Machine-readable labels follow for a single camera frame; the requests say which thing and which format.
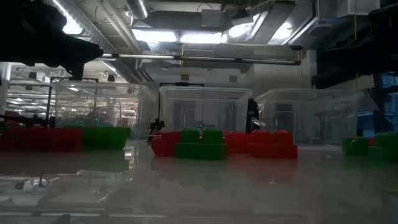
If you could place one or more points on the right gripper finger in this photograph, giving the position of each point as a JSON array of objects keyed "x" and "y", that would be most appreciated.
[{"x": 342, "y": 65}]

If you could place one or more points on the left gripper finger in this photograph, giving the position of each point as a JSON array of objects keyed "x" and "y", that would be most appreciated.
[{"x": 81, "y": 51}]

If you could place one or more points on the green plastic building block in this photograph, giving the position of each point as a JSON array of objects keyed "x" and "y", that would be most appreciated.
[
  {"x": 200, "y": 152},
  {"x": 385, "y": 149},
  {"x": 356, "y": 147},
  {"x": 105, "y": 138}
]

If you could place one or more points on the clear plastic bin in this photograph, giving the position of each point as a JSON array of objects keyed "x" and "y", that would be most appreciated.
[
  {"x": 311, "y": 105},
  {"x": 205, "y": 102},
  {"x": 102, "y": 93}
]

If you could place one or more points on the blue background panel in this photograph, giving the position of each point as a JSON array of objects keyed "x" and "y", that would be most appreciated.
[{"x": 390, "y": 123}]

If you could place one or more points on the bright ceiling light panel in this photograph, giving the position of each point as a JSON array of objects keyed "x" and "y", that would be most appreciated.
[
  {"x": 200, "y": 38},
  {"x": 155, "y": 35}
]

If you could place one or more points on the red background object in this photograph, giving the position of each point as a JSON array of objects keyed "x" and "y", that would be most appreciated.
[{"x": 11, "y": 119}]

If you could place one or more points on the black clamp behind bins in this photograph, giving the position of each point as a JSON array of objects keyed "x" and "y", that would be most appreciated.
[{"x": 157, "y": 126}]

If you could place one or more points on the grey horizontal ceiling pipe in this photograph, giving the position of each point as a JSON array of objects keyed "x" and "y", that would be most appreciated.
[{"x": 202, "y": 58}]

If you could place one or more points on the grey ceiling box unit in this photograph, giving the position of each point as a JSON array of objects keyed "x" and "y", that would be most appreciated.
[{"x": 211, "y": 18}]

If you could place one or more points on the white translucent table mat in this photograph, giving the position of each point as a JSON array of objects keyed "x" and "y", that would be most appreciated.
[{"x": 199, "y": 193}]

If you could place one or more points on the silver ventilation duct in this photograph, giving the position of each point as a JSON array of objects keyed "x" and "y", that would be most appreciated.
[{"x": 99, "y": 28}]

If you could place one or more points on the black camera stand pole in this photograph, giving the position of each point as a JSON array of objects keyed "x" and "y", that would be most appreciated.
[{"x": 252, "y": 115}]

